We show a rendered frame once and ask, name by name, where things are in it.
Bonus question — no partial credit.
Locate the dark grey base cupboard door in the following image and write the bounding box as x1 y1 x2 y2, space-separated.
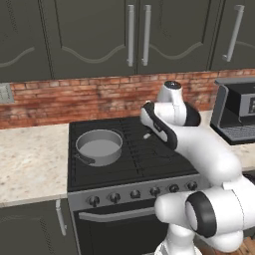
0 198 80 255

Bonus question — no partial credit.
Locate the grey wall socket plate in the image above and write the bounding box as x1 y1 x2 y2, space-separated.
0 82 16 105

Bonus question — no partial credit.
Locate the grey black coffee machine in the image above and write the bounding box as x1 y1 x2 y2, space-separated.
209 76 255 146

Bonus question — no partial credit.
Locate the grey metal pot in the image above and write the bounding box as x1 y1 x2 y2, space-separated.
74 128 125 167

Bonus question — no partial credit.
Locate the black oven door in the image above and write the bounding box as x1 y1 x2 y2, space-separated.
72 198 171 255

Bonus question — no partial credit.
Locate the grey base cupboard handle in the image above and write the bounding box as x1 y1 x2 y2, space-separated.
55 198 68 237

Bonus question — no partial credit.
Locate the black stove knob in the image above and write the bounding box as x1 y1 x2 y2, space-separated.
129 188 142 200
109 191 123 204
168 183 180 194
87 194 102 208
186 180 199 191
148 185 161 197

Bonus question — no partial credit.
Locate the grey oven door handle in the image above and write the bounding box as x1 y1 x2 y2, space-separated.
78 206 160 224

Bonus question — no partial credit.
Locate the black stove with oven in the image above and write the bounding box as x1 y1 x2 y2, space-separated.
67 116 213 255

